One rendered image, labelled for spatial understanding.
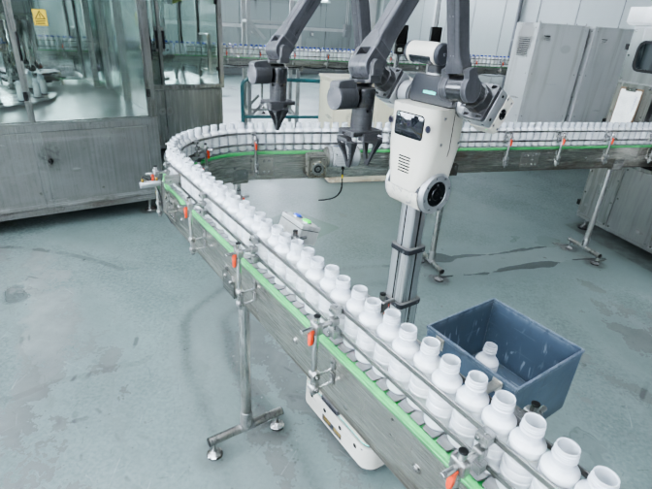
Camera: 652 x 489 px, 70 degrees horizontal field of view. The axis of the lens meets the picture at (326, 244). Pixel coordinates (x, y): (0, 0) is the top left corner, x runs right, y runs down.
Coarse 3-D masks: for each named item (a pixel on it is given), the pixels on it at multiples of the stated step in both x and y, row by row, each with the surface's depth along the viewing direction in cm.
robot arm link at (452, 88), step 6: (450, 78) 138; (456, 78) 136; (462, 78) 135; (450, 84) 137; (456, 84) 135; (450, 90) 137; (456, 90) 135; (450, 96) 138; (456, 96) 137; (462, 102) 138
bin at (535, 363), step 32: (448, 320) 142; (480, 320) 153; (512, 320) 148; (448, 352) 132; (512, 352) 151; (544, 352) 141; (576, 352) 129; (512, 384) 116; (544, 384) 124; (544, 416) 134
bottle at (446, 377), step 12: (444, 360) 91; (456, 360) 91; (444, 372) 89; (456, 372) 89; (444, 384) 89; (456, 384) 89; (432, 396) 92; (432, 408) 93; (444, 408) 91; (432, 420) 94; (444, 420) 92
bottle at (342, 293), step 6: (342, 276) 117; (336, 282) 116; (342, 282) 114; (348, 282) 115; (336, 288) 116; (342, 288) 115; (348, 288) 116; (330, 294) 117; (336, 294) 116; (342, 294) 115; (348, 294) 116; (336, 300) 115; (342, 300) 115; (342, 306) 116; (330, 312) 119; (342, 318) 117; (342, 324) 118; (342, 330) 119
